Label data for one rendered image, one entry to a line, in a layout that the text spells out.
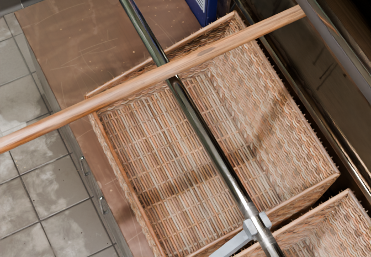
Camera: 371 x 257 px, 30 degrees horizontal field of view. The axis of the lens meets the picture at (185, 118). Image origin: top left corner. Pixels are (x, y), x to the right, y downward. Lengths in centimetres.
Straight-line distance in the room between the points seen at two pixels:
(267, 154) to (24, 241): 102
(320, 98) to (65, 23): 93
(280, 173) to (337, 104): 38
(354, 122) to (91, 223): 124
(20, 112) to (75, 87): 69
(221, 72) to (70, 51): 48
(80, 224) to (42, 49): 70
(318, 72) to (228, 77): 43
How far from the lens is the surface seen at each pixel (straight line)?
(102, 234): 255
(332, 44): 124
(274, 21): 150
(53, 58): 220
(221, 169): 136
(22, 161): 270
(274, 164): 196
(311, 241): 194
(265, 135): 195
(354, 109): 162
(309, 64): 170
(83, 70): 216
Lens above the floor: 242
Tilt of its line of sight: 63 degrees down
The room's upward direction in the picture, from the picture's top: 2 degrees clockwise
